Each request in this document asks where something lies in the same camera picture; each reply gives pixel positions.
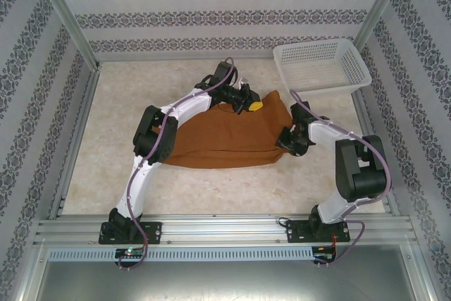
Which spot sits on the grey metal sheet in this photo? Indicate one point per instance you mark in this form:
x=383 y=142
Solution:
x=225 y=280

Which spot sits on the left controller board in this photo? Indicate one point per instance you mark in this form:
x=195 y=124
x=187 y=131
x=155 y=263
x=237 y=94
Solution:
x=128 y=252

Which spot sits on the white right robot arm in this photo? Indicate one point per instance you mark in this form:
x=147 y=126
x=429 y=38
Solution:
x=331 y=209

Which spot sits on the aluminium frame post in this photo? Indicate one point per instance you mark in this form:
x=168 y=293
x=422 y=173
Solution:
x=67 y=15
x=382 y=1

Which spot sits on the white plastic mesh basket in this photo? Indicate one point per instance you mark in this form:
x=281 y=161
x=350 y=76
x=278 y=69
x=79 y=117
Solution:
x=317 y=68

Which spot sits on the brown long pants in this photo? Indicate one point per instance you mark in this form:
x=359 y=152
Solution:
x=229 y=139

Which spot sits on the aluminium back rail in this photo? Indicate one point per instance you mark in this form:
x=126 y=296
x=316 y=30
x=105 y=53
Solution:
x=176 y=58

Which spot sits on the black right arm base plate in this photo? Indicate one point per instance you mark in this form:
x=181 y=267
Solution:
x=294 y=230

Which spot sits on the aluminium mounting beam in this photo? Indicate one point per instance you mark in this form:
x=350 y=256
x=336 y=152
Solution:
x=225 y=227

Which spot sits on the controller board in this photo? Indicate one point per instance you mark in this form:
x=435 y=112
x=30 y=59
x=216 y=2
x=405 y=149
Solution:
x=128 y=252
x=324 y=250

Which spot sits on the right controller board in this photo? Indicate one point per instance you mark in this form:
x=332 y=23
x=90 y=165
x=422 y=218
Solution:
x=324 y=250

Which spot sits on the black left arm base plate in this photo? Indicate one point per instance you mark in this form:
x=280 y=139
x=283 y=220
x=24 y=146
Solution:
x=153 y=230

